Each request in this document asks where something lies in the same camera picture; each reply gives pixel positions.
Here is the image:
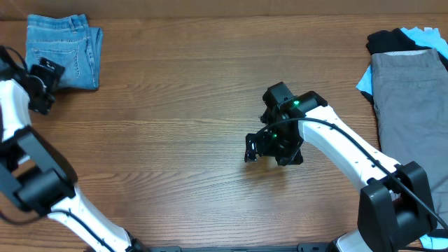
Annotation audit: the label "light blue denim jeans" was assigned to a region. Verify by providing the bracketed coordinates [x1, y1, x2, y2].
[25, 14, 104, 90]

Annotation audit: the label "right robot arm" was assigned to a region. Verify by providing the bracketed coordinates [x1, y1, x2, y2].
[244, 82, 438, 251]

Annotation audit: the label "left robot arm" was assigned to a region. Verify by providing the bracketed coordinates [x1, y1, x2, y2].
[1, 46, 148, 251]

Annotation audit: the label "grey folded trousers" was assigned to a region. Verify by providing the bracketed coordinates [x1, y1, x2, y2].
[371, 49, 447, 220]

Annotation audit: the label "black folded garment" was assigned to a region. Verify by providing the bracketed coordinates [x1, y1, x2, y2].
[356, 27, 447, 106]

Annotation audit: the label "light blue folded garment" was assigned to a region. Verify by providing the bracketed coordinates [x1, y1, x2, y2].
[356, 27, 448, 250]

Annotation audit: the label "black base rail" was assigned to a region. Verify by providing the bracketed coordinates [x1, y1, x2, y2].
[148, 242, 332, 252]

